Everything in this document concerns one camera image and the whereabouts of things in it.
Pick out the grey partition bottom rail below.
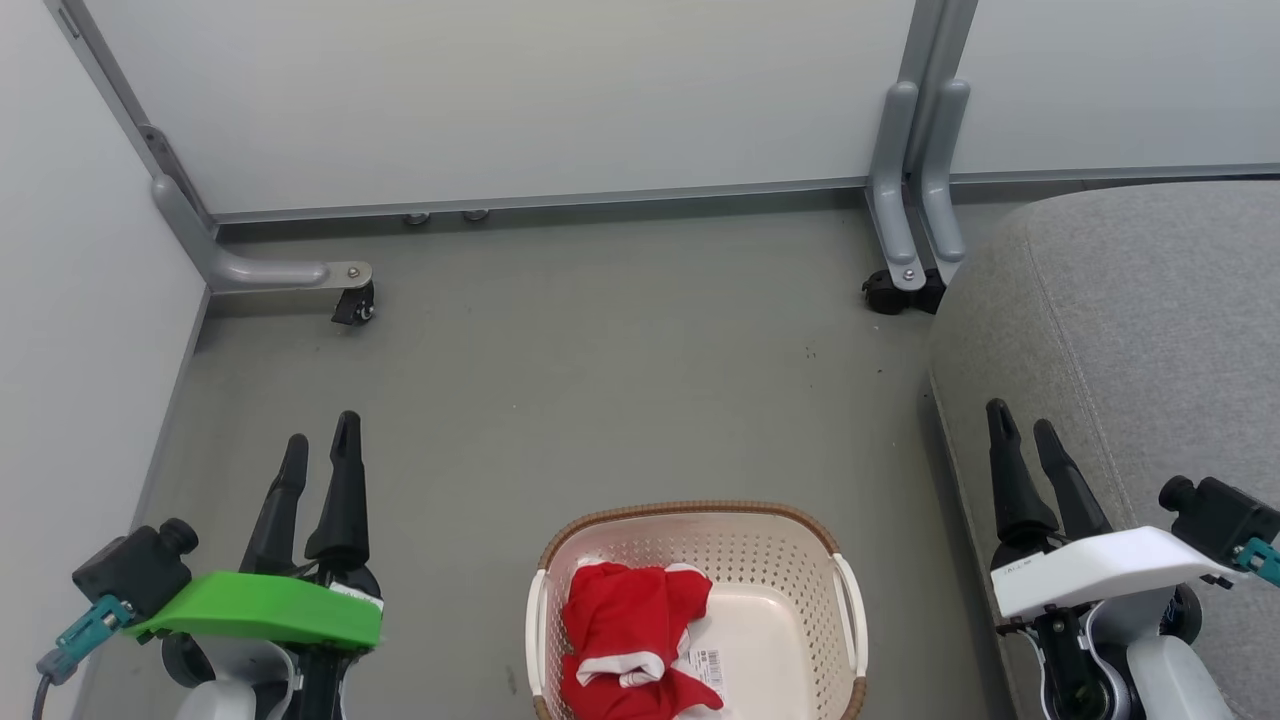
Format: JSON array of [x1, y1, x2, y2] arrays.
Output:
[[950, 162, 1280, 187], [213, 178, 871, 225]]

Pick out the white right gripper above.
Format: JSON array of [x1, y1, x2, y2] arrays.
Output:
[[985, 398, 1241, 720]]

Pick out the teal left camera connector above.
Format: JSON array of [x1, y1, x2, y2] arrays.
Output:
[[55, 595, 136, 656]]

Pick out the red garment with white trim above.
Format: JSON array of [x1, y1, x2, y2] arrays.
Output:
[[560, 648, 725, 720]]

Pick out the plain red garment with tag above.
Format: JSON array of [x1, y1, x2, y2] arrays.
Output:
[[562, 562, 726, 691]]

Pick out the long grey partition foot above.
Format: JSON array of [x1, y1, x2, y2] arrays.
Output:
[[150, 175, 374, 296]]

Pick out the teal camera connector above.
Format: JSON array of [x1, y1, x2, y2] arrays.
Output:
[[1232, 538, 1280, 589], [55, 595, 136, 656]]

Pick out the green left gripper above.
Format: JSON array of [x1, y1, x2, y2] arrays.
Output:
[[125, 410, 384, 720]]

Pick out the grey left camera cable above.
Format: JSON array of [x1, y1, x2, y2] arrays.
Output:
[[30, 650, 81, 720]]

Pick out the teal right camera connector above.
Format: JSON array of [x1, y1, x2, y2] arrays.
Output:
[[1232, 538, 1280, 589]]

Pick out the grey slanted partition post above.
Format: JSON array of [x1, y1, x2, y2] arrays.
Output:
[[45, 0, 216, 236]]

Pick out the grey upright partition post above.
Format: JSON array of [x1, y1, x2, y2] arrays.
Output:
[[898, 0, 979, 181]]

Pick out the grey curved partition foot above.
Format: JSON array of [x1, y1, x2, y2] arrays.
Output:
[[920, 78, 972, 264], [868, 80, 927, 293]]

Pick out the small black caster wheel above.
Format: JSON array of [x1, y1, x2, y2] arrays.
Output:
[[332, 282, 377, 326]]

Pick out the large black caster wheel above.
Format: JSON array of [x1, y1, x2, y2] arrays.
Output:
[[862, 266, 947, 317]]

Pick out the white perforated laundry basket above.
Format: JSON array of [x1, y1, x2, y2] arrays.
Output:
[[525, 500, 869, 720]]

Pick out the grey fabric sofa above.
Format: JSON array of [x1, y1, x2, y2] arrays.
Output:
[[928, 182, 1280, 720]]

